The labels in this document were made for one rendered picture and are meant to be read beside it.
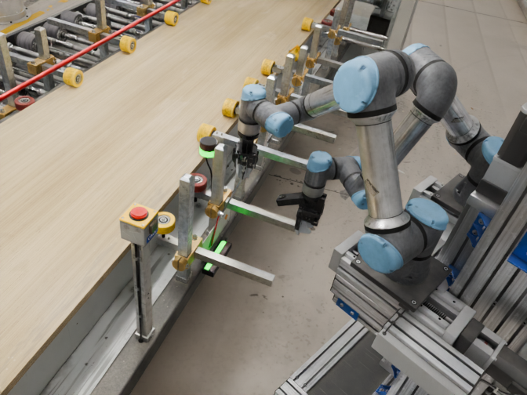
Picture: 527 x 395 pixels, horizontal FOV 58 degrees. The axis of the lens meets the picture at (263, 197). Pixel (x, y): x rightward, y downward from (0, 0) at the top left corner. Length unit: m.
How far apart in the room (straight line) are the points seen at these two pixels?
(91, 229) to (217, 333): 1.04
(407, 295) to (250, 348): 1.18
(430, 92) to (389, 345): 0.71
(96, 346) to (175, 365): 0.73
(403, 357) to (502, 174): 0.57
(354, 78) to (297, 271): 1.81
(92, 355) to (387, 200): 1.05
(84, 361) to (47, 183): 0.63
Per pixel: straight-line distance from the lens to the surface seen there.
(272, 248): 2.86
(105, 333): 1.73
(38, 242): 1.65
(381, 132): 1.15
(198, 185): 1.80
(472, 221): 1.53
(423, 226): 1.31
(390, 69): 1.15
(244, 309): 2.55
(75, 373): 1.67
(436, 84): 1.43
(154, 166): 1.90
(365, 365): 2.26
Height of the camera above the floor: 2.05
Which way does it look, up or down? 40 degrees down
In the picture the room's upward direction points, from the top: 10 degrees clockwise
